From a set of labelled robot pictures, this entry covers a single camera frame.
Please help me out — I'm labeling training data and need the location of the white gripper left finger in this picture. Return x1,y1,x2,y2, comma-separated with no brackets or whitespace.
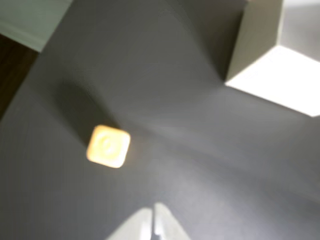
106,207,153,240

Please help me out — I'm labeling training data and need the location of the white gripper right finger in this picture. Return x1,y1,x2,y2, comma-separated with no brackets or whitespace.
153,202,194,240

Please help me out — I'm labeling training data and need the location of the dark grey table mat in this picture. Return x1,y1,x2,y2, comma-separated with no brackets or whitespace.
0,0,320,240

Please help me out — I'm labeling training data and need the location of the white open box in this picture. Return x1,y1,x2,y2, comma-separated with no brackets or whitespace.
224,0,320,118

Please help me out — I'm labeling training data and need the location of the yellow cube block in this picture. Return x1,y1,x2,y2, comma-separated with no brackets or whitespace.
86,124,132,169

